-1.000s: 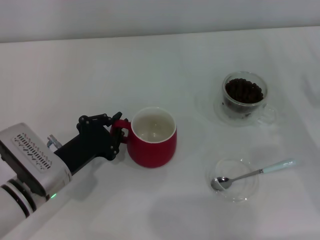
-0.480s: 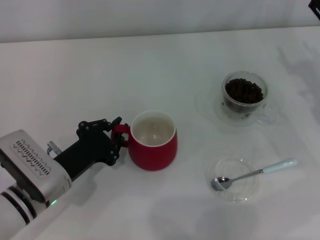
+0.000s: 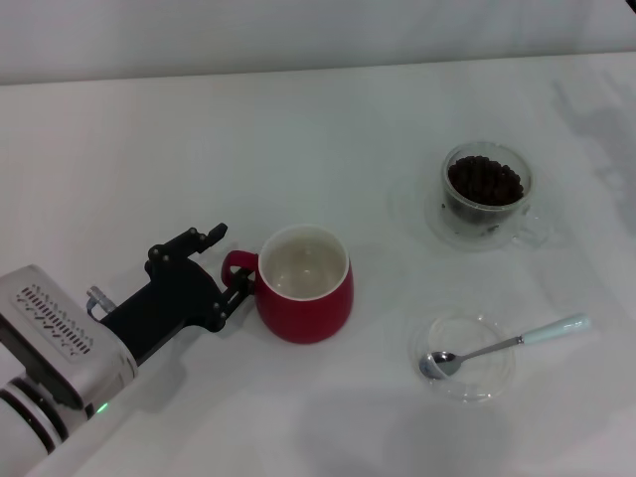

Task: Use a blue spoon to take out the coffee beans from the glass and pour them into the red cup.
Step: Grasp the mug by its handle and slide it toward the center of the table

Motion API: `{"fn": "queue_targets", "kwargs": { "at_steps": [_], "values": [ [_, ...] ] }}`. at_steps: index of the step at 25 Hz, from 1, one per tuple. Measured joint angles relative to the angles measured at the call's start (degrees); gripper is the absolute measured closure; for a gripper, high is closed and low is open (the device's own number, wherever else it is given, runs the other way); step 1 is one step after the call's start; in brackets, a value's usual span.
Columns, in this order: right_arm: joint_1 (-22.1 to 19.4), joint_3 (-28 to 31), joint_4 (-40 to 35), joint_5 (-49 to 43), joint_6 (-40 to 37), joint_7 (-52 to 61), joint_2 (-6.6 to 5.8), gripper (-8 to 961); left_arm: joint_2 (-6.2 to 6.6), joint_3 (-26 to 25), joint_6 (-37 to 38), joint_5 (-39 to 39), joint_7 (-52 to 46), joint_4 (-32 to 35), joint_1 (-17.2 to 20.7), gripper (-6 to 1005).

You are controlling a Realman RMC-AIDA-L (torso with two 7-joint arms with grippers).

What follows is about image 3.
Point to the clear glass saucer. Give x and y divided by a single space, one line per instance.
447 233

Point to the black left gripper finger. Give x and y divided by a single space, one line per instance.
238 293
191 241

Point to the red ceramic mug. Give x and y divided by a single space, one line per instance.
308 318

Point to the small clear glass dish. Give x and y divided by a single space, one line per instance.
477 385

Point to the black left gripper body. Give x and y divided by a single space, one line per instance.
169 303

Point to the coffee bean pile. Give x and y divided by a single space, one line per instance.
484 181

